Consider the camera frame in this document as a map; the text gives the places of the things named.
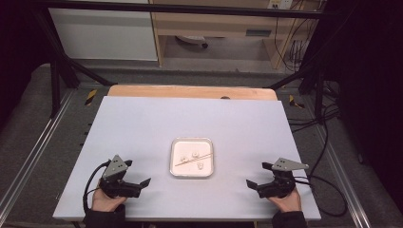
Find wooden table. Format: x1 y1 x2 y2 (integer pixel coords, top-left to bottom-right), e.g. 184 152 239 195
106 84 279 102

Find white power outlet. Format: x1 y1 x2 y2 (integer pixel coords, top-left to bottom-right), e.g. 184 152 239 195
267 0 295 10

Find black metal frame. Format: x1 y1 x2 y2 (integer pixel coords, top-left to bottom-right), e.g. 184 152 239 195
30 0 337 120

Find black curtain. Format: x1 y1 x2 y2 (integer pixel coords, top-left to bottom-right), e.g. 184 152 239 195
0 0 53 131
319 0 403 219

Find person's right hand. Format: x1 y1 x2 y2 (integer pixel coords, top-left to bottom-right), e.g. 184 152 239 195
268 186 303 214

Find person's left hand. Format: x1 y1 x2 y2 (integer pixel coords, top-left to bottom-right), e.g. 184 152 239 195
91 185 128 213

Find aluminium floor rail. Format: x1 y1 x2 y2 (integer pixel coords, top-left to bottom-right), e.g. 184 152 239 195
316 124 373 228
0 89 76 211

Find white cabinet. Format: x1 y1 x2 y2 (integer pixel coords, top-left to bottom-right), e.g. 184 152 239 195
48 0 159 62

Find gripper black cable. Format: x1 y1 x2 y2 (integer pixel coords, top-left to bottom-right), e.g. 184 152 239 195
294 174 349 219
82 160 112 220

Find black floor cables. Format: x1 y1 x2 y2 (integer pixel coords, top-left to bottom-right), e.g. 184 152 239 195
286 80 342 135

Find light wooden desk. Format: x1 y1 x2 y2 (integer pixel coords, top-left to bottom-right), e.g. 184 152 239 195
147 0 328 70

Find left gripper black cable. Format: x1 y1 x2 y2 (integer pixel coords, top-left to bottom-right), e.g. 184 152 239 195
82 160 112 220

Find square metal tray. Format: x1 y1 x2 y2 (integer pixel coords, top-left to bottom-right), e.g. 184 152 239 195
169 137 215 179

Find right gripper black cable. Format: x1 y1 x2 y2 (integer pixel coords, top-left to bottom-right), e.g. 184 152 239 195
294 174 349 219

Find white chair base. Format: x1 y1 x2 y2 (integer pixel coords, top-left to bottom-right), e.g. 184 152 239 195
175 34 210 49

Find bundle of hanging black cables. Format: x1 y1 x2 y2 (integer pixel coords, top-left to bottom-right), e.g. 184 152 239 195
273 0 325 74

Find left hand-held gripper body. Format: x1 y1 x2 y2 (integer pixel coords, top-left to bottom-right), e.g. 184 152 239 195
99 154 143 200

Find yellow black tape strip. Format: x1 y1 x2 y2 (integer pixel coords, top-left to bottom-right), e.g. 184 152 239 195
288 94 306 109
84 88 99 106

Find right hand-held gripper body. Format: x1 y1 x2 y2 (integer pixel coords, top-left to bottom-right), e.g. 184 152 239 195
257 157 310 200

